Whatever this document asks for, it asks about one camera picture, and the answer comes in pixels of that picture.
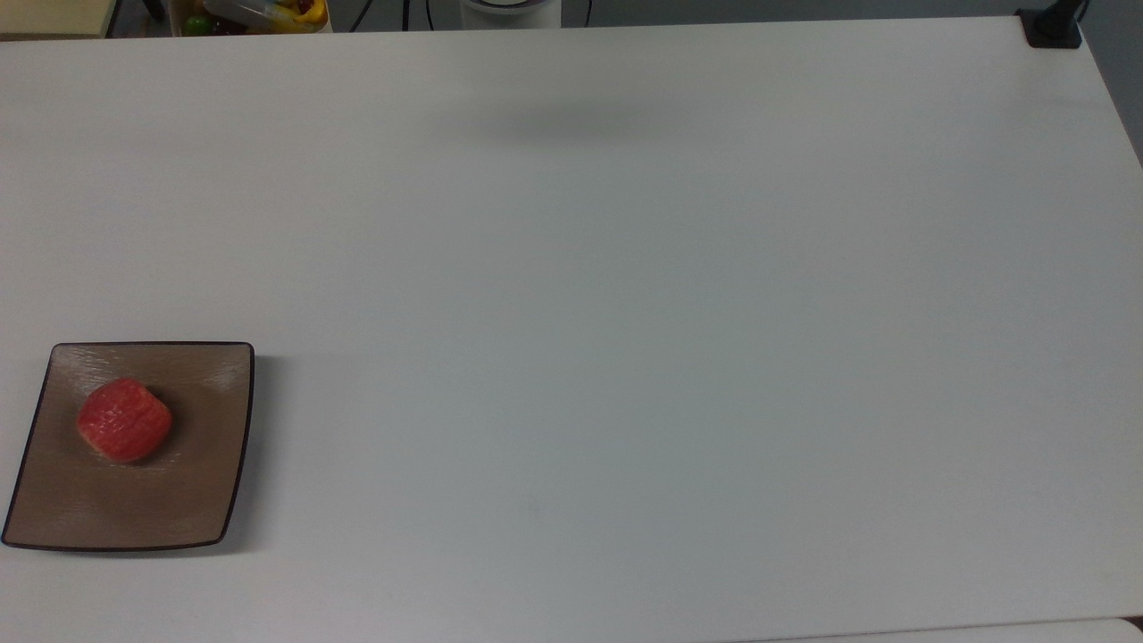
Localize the square brown ceramic plate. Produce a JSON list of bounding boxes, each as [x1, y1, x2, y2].
[[0, 341, 256, 553]]

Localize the clear container with fruit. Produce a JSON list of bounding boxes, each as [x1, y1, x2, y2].
[[170, 0, 331, 37]]

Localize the black camera stand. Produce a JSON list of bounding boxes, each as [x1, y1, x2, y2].
[[1016, 0, 1087, 50]]

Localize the beige board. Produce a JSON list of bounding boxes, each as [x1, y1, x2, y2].
[[0, 0, 121, 41]]

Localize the red apple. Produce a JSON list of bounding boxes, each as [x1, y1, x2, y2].
[[76, 376, 173, 464]]

